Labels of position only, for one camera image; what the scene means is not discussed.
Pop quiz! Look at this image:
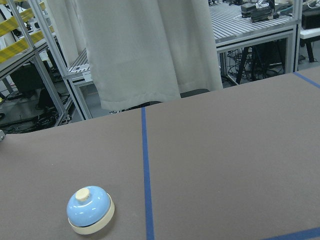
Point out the yellow black striped barrier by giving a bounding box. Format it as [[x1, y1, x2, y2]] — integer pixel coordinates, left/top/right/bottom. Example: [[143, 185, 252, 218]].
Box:
[[0, 8, 45, 64]]

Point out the beige curtain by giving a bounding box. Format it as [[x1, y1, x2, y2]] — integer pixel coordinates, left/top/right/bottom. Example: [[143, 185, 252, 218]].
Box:
[[45, 0, 223, 111]]

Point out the aluminium slatted workbench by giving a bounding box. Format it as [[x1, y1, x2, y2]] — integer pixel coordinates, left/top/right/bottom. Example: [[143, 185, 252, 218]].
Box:
[[209, 0, 303, 77]]

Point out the black equipment on workbench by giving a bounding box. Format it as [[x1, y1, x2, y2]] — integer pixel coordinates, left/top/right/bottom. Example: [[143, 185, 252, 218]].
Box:
[[240, 0, 280, 23]]

